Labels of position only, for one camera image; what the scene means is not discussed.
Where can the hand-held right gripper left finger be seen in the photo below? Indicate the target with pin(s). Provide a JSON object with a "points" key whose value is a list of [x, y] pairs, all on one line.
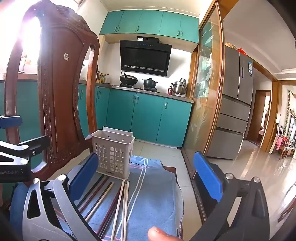
{"points": [[84, 172]]}

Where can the black wok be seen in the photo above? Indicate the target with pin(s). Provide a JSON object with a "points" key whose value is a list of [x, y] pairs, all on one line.
{"points": [[128, 80]]}

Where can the wood framed glass sliding door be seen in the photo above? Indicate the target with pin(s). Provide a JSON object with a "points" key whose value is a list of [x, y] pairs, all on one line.
{"points": [[205, 81]]}

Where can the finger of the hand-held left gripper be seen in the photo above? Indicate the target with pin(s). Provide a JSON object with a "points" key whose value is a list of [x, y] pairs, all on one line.
{"points": [[10, 122], [34, 142]]}

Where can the black range hood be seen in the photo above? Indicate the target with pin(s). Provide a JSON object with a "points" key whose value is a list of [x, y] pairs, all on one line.
{"points": [[145, 58]]}

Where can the gas stove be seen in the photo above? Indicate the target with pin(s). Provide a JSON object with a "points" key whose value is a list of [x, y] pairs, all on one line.
{"points": [[136, 88]]}

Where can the wooden furniture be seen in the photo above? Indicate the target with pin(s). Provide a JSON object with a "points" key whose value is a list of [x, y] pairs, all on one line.
{"points": [[285, 143]]}

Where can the blue striped cloth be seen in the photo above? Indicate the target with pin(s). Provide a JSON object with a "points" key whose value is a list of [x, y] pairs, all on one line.
{"points": [[157, 197]]}

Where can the white plastic utensil basket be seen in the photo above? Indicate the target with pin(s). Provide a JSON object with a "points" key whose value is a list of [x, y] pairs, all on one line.
{"points": [[108, 141]]}

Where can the row of condiment bottles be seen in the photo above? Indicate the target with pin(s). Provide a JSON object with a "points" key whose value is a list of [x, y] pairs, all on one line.
{"points": [[103, 78]]}

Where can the teal upper cabinets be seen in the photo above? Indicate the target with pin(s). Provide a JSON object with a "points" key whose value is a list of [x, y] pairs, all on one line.
{"points": [[150, 22]]}

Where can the carved wooden chair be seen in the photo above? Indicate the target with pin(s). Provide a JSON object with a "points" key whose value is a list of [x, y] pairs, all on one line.
{"points": [[57, 92]]}

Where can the beige chopstick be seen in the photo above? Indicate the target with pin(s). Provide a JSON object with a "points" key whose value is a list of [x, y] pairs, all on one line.
{"points": [[101, 199]]}

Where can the teal base cabinets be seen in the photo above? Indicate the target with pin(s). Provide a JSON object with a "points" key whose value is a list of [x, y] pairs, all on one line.
{"points": [[148, 113]]}

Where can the black chopstick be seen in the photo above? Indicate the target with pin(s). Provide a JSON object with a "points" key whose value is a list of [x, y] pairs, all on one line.
{"points": [[92, 188]]}

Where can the stainless steel pot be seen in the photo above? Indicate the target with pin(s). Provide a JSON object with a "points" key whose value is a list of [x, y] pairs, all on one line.
{"points": [[179, 88]]}

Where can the red bag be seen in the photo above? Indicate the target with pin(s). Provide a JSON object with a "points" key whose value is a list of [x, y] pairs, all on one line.
{"points": [[241, 51]]}

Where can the grey refrigerator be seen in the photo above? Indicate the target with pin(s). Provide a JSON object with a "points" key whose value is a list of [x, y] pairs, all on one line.
{"points": [[233, 92]]}

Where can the red bottle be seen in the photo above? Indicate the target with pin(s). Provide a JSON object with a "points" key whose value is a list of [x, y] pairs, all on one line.
{"points": [[170, 90]]}

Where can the white chopstick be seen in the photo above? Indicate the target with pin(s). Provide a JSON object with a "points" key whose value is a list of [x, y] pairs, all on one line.
{"points": [[118, 208], [126, 208]]}

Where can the black cooking pot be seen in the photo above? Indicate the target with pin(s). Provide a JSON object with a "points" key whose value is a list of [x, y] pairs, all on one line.
{"points": [[149, 83]]}

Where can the person's right hand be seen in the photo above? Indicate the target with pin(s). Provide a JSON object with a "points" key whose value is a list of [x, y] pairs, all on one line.
{"points": [[161, 235]]}

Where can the brown wooden door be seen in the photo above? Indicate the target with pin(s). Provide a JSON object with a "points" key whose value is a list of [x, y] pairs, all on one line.
{"points": [[256, 115]]}

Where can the dark red chopstick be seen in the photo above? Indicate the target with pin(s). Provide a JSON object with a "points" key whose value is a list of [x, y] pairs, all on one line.
{"points": [[96, 193], [111, 206]]}

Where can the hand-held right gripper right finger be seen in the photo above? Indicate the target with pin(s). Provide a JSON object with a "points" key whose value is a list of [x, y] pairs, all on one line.
{"points": [[207, 176]]}

